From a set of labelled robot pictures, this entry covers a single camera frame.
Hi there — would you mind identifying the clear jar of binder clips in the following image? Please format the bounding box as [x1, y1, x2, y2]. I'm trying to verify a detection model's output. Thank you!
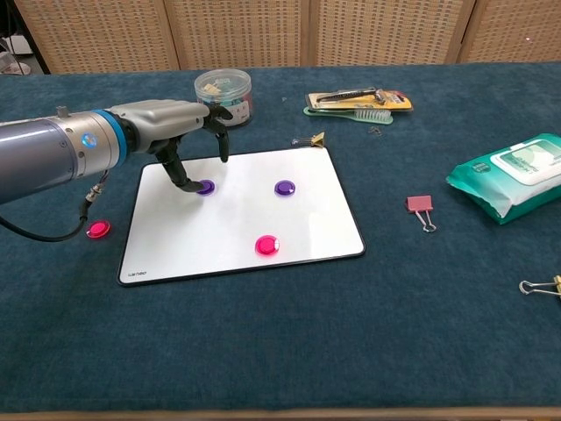
[194, 68, 254, 130]

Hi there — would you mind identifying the yellow razor blister pack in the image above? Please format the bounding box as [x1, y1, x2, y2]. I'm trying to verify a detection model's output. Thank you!
[305, 86, 415, 114]

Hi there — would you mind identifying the gold binder clip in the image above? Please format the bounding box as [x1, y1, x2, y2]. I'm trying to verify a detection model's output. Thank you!
[518, 275, 561, 302]
[291, 131, 327, 150]

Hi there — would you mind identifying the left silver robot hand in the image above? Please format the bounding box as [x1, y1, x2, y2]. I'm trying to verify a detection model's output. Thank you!
[109, 99, 234, 195]

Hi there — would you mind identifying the red round magnet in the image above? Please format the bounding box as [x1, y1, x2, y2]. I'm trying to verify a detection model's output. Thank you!
[254, 234, 282, 259]
[85, 219, 111, 240]

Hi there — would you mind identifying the white magnetic whiteboard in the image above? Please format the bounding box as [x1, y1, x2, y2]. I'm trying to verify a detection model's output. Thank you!
[117, 148, 366, 289]

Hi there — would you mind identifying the teal table cover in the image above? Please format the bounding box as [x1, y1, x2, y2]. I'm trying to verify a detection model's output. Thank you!
[0, 61, 561, 411]

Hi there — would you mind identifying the wicker folding screen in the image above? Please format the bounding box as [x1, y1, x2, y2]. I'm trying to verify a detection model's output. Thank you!
[12, 0, 561, 75]

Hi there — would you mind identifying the green scrubbing brush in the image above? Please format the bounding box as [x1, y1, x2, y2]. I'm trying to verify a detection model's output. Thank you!
[302, 106, 394, 127]

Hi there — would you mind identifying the green wet wipes pack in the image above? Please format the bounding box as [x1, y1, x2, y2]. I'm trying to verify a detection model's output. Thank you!
[445, 132, 561, 226]

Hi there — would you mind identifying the pink binder clip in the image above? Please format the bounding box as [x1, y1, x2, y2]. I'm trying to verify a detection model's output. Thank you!
[406, 195, 438, 233]

